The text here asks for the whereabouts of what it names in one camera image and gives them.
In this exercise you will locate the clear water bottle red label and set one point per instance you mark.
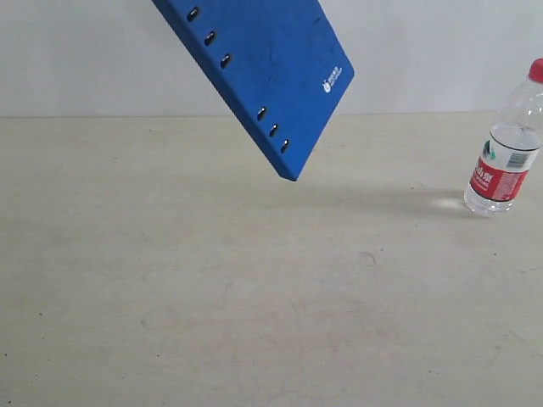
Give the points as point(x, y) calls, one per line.
point(514, 142)

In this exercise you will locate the blue ring binder notebook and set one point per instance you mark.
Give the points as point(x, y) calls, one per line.
point(278, 65)

